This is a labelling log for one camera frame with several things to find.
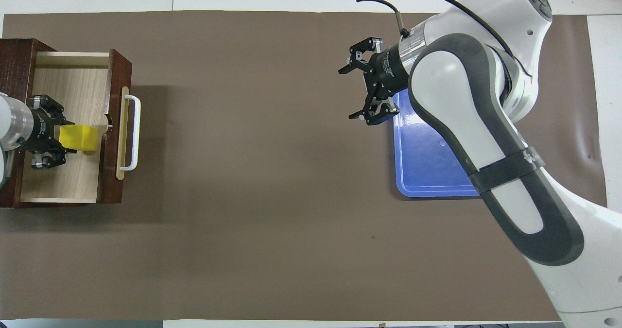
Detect dark wooden drawer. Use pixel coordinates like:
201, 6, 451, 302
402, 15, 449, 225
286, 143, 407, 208
19, 50, 142, 206

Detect brown paper table mat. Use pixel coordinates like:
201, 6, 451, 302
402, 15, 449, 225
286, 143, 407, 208
0, 11, 608, 321

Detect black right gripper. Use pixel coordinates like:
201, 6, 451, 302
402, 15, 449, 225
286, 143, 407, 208
338, 36, 414, 126

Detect yellow cube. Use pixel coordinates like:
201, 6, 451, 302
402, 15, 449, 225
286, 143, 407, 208
59, 125, 99, 153

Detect blue plastic tray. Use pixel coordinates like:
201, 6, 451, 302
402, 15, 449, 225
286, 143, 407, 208
392, 91, 484, 198

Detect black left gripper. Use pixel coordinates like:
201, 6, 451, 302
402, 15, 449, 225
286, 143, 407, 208
21, 94, 78, 170

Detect white drawer handle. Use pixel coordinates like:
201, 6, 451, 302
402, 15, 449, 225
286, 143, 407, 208
119, 95, 142, 172

